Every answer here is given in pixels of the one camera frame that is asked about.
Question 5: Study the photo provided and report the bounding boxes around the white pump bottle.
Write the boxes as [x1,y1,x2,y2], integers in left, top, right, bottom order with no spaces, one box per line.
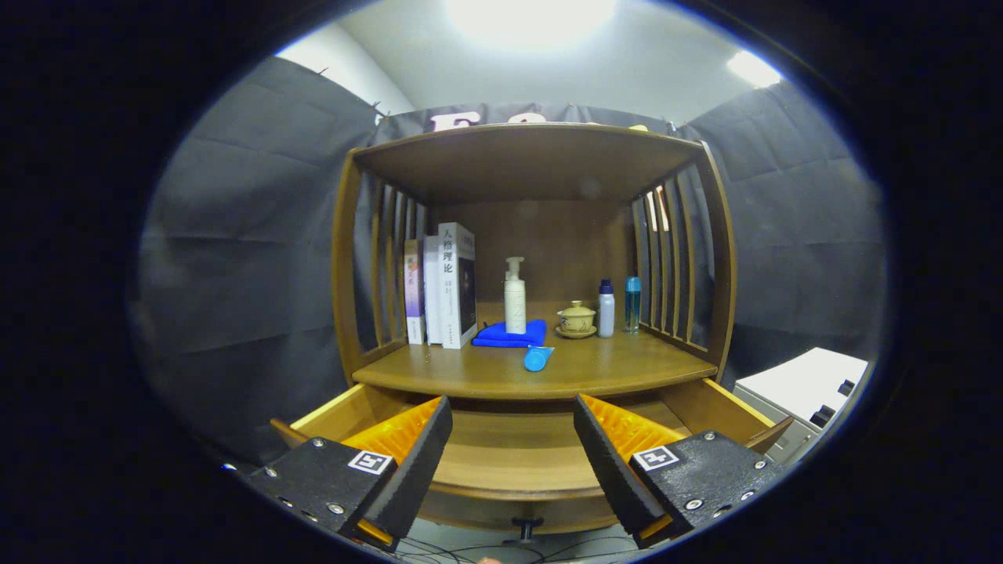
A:
[504,256,527,335]

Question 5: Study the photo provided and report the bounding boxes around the thick white and black book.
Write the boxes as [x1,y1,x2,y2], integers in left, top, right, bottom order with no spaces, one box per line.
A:
[439,222,478,350]

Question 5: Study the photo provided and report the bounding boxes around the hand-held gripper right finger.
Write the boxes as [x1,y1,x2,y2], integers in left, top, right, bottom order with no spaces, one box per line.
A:
[573,393,786,550]

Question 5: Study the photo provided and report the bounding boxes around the purple book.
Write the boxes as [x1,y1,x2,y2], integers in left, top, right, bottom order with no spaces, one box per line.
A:
[403,239,427,345]

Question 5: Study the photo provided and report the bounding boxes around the grey metal filing cabinet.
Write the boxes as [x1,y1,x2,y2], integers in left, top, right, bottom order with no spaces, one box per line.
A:
[733,347,869,467]

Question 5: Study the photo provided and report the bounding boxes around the black floor cables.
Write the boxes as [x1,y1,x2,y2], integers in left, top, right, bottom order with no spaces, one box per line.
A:
[392,535,639,564]

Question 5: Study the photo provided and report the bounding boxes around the blue folded cloth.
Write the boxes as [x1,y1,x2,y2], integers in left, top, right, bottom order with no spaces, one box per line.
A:
[472,319,548,349]

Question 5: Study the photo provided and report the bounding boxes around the black drawer knob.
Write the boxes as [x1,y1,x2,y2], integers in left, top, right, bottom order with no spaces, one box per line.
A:
[503,515,545,543]

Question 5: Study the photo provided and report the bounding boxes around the beige lidded tea cup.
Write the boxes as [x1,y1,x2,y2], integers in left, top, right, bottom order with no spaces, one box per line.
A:
[558,300,596,332]

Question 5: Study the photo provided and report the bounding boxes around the wooden drawer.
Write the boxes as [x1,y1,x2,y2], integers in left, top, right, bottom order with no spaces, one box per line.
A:
[270,378,795,535]

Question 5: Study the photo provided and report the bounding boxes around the thin white book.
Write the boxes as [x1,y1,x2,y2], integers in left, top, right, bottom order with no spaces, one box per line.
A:
[422,235,444,345]

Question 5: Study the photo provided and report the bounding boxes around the wooden countertop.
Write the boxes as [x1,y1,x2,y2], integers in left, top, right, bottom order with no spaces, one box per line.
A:
[353,302,719,402]

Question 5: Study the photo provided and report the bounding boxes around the wooden cabinet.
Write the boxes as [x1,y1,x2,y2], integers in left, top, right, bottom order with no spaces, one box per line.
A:
[331,121,737,541]

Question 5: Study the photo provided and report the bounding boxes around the small ceiling light panel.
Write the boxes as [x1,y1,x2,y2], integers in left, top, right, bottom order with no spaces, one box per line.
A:
[725,49,784,89]

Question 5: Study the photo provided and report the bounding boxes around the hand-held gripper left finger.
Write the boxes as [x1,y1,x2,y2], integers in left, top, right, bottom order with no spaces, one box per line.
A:
[247,396,454,554]

